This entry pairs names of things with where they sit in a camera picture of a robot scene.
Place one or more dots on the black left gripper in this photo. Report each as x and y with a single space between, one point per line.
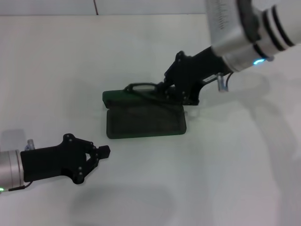
51 162

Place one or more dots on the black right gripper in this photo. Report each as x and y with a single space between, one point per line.
190 73

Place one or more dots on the black glasses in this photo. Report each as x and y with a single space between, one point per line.
127 88

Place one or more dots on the green glasses case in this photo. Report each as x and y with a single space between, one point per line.
115 96

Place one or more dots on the left gripper silver plug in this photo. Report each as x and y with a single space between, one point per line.
30 144

